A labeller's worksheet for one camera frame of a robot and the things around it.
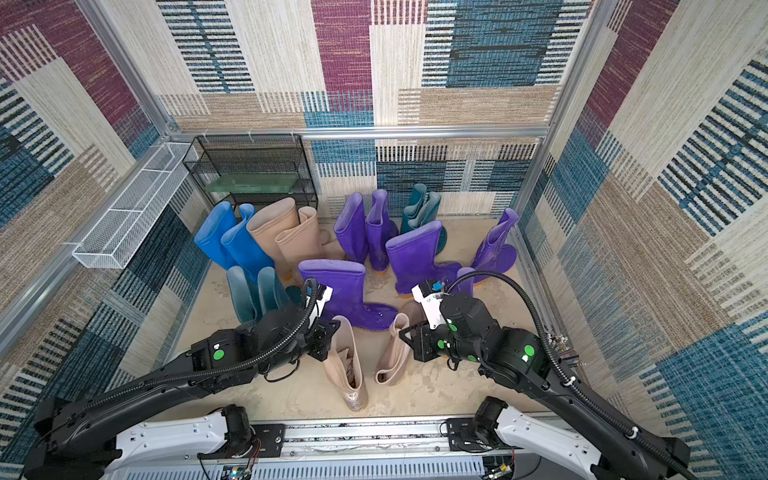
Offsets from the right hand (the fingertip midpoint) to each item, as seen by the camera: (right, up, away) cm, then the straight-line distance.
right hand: (407, 339), depth 65 cm
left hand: (-14, +2, +2) cm, 15 cm away
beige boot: (-2, -2, -1) cm, 3 cm away
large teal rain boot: (-34, +7, +13) cm, 37 cm away
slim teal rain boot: (-38, +8, +6) cm, 39 cm away
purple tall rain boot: (-14, +25, +21) cm, 35 cm away
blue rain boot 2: (-44, +20, +19) cm, 52 cm away
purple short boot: (+2, +17, +15) cm, 23 cm away
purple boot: (-6, +24, +20) cm, 32 cm away
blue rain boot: (-52, +23, +17) cm, 59 cm away
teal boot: (+5, +36, +28) cm, 46 cm away
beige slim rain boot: (-27, +21, +21) cm, 40 cm away
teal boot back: (+7, +29, +22) cm, 37 cm away
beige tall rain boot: (-37, +26, +20) cm, 50 cm away
